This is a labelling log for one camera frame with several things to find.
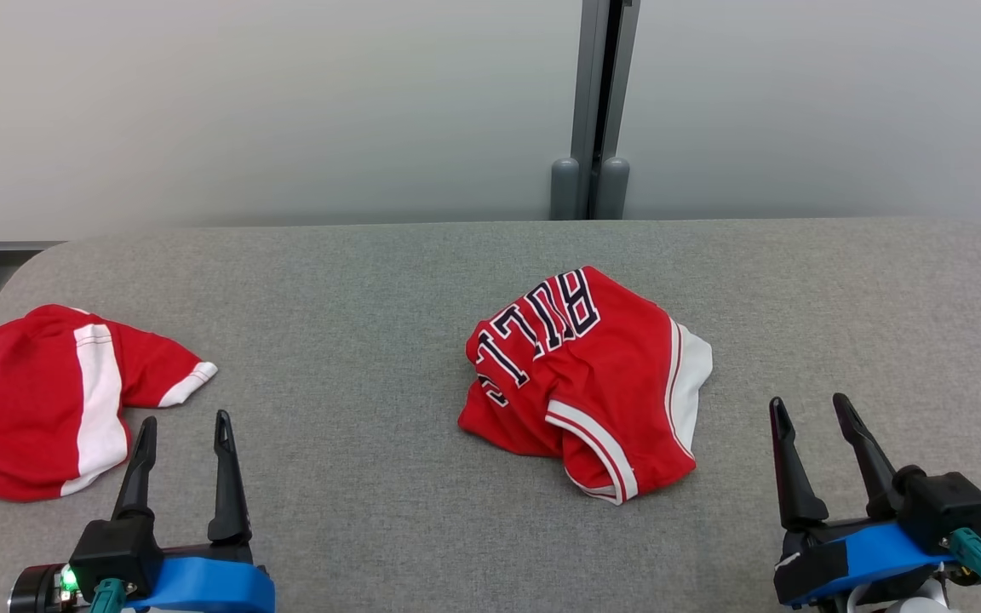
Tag red shorts with white stripe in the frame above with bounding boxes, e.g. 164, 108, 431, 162
0, 304, 219, 501

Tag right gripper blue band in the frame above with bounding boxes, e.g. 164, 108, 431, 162
768, 392, 953, 609

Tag grey cylinder post foot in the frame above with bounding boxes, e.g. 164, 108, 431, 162
597, 157, 631, 221
550, 157, 582, 221

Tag red jersey with black lettering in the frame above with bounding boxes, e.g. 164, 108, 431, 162
457, 266, 714, 506

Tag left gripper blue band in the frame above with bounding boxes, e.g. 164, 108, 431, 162
111, 410, 276, 613

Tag grey metal partition post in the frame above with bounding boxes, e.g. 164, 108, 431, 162
570, 0, 641, 221

